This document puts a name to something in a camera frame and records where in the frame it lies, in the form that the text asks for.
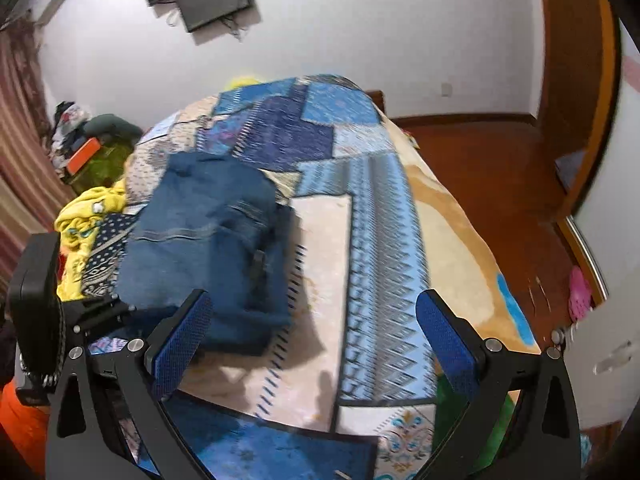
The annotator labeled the pile of mixed clothes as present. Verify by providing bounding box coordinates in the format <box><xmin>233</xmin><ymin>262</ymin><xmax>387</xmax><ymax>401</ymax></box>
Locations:
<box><xmin>49</xmin><ymin>101</ymin><xmax>146</xmax><ymax>173</ymax></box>

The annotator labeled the blue patchwork blanket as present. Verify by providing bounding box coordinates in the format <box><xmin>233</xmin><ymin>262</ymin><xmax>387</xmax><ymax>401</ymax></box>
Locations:
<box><xmin>87</xmin><ymin>75</ymin><xmax>437</xmax><ymax>480</ymax></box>

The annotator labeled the white appliance with stickers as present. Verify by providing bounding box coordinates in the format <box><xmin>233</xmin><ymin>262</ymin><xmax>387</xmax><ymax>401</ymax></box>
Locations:
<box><xmin>564</xmin><ymin>305</ymin><xmax>640</xmax><ymax>433</ymax></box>

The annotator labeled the striped red curtain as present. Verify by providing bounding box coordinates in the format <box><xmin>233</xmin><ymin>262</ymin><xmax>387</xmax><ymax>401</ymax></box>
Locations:
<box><xmin>0</xmin><ymin>22</ymin><xmax>76</xmax><ymax>286</ymax></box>

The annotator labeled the dark polka dot cloth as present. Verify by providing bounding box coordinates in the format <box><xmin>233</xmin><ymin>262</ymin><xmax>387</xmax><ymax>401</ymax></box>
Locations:
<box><xmin>81</xmin><ymin>212</ymin><xmax>140</xmax><ymax>302</ymax></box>

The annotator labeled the wooden door frame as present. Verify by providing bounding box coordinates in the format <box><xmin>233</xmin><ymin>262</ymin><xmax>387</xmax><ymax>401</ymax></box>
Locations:
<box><xmin>535</xmin><ymin>0</ymin><xmax>623</xmax><ymax>307</ymax></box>

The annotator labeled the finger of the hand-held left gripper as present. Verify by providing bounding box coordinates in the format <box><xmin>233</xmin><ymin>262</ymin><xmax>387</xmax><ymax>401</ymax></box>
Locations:
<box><xmin>60</xmin><ymin>294</ymin><xmax>137</xmax><ymax>349</ymax></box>

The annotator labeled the orange box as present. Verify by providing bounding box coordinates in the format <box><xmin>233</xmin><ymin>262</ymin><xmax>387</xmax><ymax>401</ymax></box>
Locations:
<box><xmin>67</xmin><ymin>137</ymin><xmax>101</xmax><ymax>174</ymax></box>

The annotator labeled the yellow printed cloth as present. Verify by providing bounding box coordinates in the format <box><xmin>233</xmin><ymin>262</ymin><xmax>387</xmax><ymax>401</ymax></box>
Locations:
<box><xmin>54</xmin><ymin>182</ymin><xmax>130</xmax><ymax>302</ymax></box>

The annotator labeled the orange cloth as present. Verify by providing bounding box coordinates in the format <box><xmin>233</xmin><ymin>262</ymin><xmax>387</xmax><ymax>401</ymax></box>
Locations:
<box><xmin>0</xmin><ymin>379</ymin><xmax>48</xmax><ymax>473</ymax></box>

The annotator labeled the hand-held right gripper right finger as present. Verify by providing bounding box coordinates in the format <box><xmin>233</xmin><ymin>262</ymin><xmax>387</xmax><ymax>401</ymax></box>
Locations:
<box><xmin>415</xmin><ymin>289</ymin><xmax>582</xmax><ymax>480</ymax></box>

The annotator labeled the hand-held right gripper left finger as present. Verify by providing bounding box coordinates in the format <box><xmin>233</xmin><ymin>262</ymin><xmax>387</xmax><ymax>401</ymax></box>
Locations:
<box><xmin>45</xmin><ymin>289</ymin><xmax>217</xmax><ymax>480</ymax></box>

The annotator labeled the pink slipper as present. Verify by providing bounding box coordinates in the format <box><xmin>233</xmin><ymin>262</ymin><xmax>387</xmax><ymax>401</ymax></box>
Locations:
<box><xmin>567</xmin><ymin>266</ymin><xmax>594</xmax><ymax>322</ymax></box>

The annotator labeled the green patterned cloth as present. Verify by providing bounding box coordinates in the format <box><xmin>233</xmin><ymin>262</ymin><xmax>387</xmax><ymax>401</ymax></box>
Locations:
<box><xmin>74</xmin><ymin>139</ymin><xmax>137</xmax><ymax>197</ymax></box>

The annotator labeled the blue denim jacket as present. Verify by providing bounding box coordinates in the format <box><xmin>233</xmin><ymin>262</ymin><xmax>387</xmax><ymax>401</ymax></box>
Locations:
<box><xmin>116</xmin><ymin>152</ymin><xmax>297</xmax><ymax>357</ymax></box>

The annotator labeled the small black wall monitor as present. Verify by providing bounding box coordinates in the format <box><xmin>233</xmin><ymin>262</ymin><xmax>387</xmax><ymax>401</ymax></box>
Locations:
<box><xmin>177</xmin><ymin>0</ymin><xmax>252</xmax><ymax>34</ymax></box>

